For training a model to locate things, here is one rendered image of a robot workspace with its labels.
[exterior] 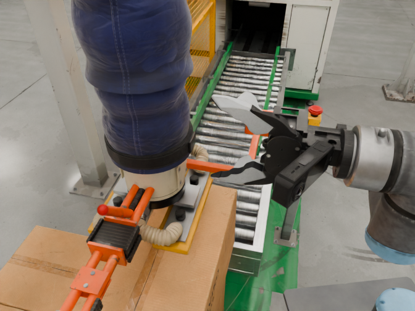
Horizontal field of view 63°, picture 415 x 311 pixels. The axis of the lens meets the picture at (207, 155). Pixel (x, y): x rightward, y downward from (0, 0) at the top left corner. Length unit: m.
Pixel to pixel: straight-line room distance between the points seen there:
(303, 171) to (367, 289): 1.07
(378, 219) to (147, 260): 0.78
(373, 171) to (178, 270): 0.79
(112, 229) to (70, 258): 0.97
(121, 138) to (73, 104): 1.61
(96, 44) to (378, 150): 0.50
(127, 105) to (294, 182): 0.42
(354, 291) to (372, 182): 0.98
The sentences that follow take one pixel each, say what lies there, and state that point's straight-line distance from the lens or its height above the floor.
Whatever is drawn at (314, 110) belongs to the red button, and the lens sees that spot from 1.75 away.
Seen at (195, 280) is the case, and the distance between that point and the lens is 1.12.
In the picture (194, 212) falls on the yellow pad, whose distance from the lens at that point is 0.99.
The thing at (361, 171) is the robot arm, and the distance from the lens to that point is 0.49.
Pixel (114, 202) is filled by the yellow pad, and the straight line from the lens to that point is 1.01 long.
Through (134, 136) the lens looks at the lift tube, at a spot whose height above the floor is 1.48.
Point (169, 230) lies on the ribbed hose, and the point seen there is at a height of 1.24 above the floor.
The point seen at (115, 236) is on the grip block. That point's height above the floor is 1.31.
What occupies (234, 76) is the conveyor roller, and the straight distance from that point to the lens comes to 3.14.
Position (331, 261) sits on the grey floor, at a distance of 2.44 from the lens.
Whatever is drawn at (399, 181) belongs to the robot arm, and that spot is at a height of 1.63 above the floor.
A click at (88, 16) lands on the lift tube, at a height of 1.74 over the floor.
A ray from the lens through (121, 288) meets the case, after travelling 1.15.
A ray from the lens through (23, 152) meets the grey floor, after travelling 3.47.
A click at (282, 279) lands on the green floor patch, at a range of 2.28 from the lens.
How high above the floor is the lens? 1.94
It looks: 40 degrees down
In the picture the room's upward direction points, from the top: straight up
